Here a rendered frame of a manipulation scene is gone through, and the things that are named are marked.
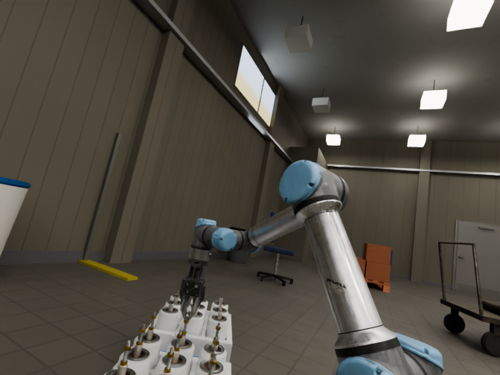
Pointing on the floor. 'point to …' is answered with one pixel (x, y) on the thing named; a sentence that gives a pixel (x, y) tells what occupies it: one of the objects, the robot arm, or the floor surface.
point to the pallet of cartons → (376, 265)
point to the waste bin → (237, 253)
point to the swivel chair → (277, 263)
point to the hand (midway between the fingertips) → (187, 315)
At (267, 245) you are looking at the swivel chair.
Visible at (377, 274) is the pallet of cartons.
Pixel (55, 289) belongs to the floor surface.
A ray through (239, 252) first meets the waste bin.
